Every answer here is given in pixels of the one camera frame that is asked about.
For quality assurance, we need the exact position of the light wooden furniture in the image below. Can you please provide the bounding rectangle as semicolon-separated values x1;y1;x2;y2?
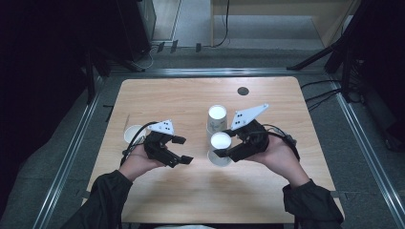
209;0;362;49

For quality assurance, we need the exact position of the person's right hand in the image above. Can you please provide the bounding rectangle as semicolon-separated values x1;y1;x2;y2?
246;135;311;189

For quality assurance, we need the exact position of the right hand-held gripper cable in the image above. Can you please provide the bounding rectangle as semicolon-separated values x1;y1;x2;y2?
262;123;301;161

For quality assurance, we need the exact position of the white paper cup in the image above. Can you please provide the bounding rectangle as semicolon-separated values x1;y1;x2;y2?
123;124;148;145
207;131;233;167
206;104;228;134
205;126;216;143

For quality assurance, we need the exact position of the black cabinet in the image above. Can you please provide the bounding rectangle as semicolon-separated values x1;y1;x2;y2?
116;0;158;62

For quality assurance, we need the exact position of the metal floor rail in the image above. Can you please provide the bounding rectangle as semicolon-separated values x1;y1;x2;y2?
32;75;108;229
108;67;326;78
329;75;405;228

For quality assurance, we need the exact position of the black metal stand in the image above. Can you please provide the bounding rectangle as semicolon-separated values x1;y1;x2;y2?
286;0;367;103
83;47;146;104

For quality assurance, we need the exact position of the black floor cable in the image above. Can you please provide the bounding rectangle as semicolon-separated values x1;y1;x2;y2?
305;89;342;112
300;79;342;91

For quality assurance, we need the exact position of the person's left hand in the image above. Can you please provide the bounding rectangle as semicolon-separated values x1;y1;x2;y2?
118;144;166;182

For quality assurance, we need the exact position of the black hanging cable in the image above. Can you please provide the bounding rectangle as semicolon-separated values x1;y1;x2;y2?
211;0;231;50

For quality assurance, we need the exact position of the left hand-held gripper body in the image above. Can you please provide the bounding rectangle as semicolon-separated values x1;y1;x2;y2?
143;119;180;169

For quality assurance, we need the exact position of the black tape strip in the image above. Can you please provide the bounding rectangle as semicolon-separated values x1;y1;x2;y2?
102;104;115;123

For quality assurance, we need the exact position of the white floor cable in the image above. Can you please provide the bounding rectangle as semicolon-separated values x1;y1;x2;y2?
135;46;160;71

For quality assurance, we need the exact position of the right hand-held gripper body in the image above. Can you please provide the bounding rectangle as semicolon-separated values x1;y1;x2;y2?
228;103;270;163

